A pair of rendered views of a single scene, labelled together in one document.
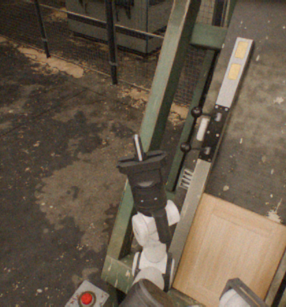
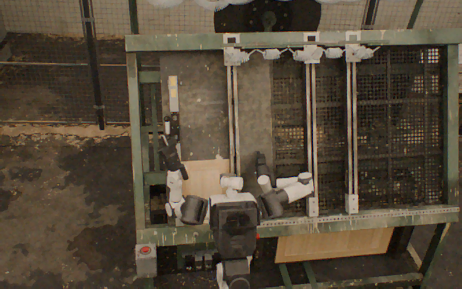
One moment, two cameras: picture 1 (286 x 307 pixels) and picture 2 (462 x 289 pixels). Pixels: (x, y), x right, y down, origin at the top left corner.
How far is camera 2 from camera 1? 1.99 m
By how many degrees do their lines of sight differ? 33
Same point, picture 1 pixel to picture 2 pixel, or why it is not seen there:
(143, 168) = (170, 148)
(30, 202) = not seen: outside the picture
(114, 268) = (145, 234)
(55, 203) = (9, 268)
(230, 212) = (199, 164)
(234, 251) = (208, 184)
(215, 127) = (175, 124)
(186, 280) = not seen: hidden behind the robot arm
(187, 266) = not seen: hidden behind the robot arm
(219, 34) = (155, 75)
